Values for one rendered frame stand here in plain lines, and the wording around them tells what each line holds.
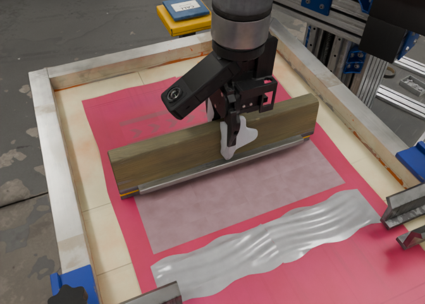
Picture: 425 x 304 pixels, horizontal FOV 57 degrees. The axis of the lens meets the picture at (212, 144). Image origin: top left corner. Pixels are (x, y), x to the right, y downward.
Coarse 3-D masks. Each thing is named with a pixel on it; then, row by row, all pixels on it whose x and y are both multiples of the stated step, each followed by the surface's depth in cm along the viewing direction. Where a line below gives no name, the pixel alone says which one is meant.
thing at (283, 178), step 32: (288, 96) 82; (320, 128) 76; (256, 160) 70; (288, 160) 70; (320, 160) 70; (256, 192) 65; (288, 192) 65; (320, 192) 65; (320, 256) 58; (352, 256) 58; (384, 256) 58; (416, 256) 58; (320, 288) 54; (352, 288) 54; (384, 288) 54; (416, 288) 54
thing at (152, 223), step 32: (128, 96) 82; (160, 96) 82; (96, 128) 76; (160, 192) 65; (192, 192) 65; (224, 192) 65; (128, 224) 61; (160, 224) 61; (192, 224) 61; (224, 224) 61; (256, 224) 61; (160, 256) 58; (256, 288) 54; (288, 288) 54
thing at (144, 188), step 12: (276, 144) 68; (288, 144) 68; (240, 156) 66; (252, 156) 66; (192, 168) 64; (204, 168) 64; (216, 168) 65; (156, 180) 63; (168, 180) 62; (180, 180) 63; (144, 192) 62
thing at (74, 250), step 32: (288, 32) 92; (64, 64) 84; (96, 64) 84; (128, 64) 86; (160, 64) 89; (320, 64) 84; (32, 96) 77; (320, 96) 82; (352, 96) 76; (352, 128) 74; (384, 128) 70; (64, 160) 65; (384, 160) 69; (64, 192) 61; (64, 224) 57; (64, 256) 54
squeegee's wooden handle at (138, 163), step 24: (312, 96) 67; (216, 120) 63; (264, 120) 64; (288, 120) 66; (312, 120) 68; (144, 144) 59; (168, 144) 59; (192, 144) 61; (216, 144) 63; (264, 144) 68; (120, 168) 58; (144, 168) 60; (168, 168) 62; (120, 192) 61
